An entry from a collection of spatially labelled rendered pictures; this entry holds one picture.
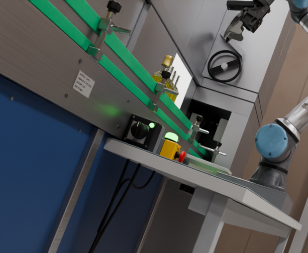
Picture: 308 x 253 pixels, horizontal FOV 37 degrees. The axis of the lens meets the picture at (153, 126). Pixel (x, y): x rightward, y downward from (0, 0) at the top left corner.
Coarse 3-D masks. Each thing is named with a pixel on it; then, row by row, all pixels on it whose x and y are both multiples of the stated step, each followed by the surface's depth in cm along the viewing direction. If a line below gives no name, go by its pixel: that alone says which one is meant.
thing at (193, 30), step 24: (96, 0) 148; (120, 0) 163; (144, 0) 181; (168, 0) 203; (192, 0) 231; (216, 0) 268; (120, 24) 169; (168, 24) 206; (192, 24) 243; (216, 24) 285; (192, 48) 257; (192, 72) 265; (192, 96) 289
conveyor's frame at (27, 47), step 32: (0, 0) 66; (0, 32) 68; (32, 32) 75; (0, 64) 70; (32, 64) 78; (64, 64) 87; (96, 64) 98; (64, 96) 91; (96, 96) 103; (128, 96) 119; (96, 128) 111
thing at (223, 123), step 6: (192, 114) 299; (198, 114) 298; (192, 120) 298; (204, 120) 309; (222, 120) 291; (228, 120) 290; (222, 126) 290; (198, 132) 304; (216, 132) 291; (222, 132) 290; (198, 138) 309; (216, 138) 290
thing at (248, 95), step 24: (240, 0) 294; (264, 24) 287; (288, 24) 304; (216, 48) 292; (264, 48) 283; (288, 48) 348; (240, 72) 284; (264, 72) 280; (216, 96) 285; (240, 96) 281; (264, 96) 311
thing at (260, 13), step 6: (252, 0) 190; (258, 0) 185; (258, 6) 189; (264, 6) 186; (246, 12) 186; (252, 12) 185; (258, 12) 186; (264, 12) 186; (246, 18) 187; (252, 18) 185; (258, 18) 184; (246, 24) 186; (252, 24) 184; (258, 24) 187; (252, 30) 188
